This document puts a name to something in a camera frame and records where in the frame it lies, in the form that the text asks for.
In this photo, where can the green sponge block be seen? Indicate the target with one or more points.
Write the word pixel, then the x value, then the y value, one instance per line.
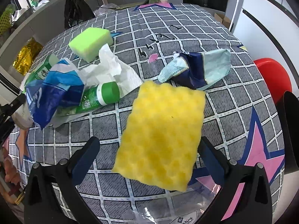
pixel 87 44

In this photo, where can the white green carton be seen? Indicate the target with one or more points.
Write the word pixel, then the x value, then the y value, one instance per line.
pixel 40 72

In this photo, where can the white paper towel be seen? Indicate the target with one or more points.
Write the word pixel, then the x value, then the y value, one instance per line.
pixel 111 68

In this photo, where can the gold foil bag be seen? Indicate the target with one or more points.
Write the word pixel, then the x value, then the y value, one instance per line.
pixel 26 56

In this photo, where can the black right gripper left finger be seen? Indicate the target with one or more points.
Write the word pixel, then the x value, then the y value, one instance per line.
pixel 41 204

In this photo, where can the white refrigerator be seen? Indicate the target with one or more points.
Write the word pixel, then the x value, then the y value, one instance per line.
pixel 269 29

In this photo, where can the light blue navy wrapper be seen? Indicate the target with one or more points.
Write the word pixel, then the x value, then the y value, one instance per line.
pixel 197 71

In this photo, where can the blue white plastic bag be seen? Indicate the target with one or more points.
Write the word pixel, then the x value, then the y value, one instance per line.
pixel 63 86

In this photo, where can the grey checkered tablecloth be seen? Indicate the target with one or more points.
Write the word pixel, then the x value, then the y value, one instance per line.
pixel 240 118

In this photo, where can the yellow textured sponge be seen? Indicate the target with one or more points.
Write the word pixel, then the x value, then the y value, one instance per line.
pixel 162 134

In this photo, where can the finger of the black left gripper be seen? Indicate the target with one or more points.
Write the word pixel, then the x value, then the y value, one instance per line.
pixel 6 122

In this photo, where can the cardboard box on floor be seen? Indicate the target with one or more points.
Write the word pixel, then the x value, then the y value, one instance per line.
pixel 225 21

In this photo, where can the green-capped plastic bottle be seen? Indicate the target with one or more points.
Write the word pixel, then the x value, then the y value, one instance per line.
pixel 93 98

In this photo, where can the clear plastic packaging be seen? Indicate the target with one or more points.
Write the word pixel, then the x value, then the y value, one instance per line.
pixel 177 207

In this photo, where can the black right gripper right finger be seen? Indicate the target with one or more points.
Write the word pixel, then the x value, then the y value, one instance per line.
pixel 244 196

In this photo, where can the red round stool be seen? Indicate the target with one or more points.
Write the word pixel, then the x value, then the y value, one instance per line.
pixel 275 76

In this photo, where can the black plastic bag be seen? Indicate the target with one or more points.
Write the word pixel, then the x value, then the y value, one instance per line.
pixel 76 12

